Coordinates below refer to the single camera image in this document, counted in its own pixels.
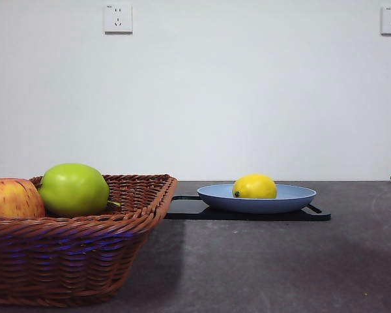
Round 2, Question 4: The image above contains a red yellow apple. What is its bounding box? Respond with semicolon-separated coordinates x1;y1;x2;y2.
0;177;46;218

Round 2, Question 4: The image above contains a brown wicker basket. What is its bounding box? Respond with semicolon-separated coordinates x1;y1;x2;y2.
0;173;179;307

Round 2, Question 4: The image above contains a green apple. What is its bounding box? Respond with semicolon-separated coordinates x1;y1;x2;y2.
38;162;110;217

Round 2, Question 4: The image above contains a yellow lemon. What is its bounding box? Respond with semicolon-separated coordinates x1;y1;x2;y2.
232;173;278;200

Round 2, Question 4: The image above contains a blue round plate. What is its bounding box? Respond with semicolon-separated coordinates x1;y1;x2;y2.
196;183;317;215

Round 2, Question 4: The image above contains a black flat tray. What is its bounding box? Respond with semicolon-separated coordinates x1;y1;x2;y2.
165;194;332;222

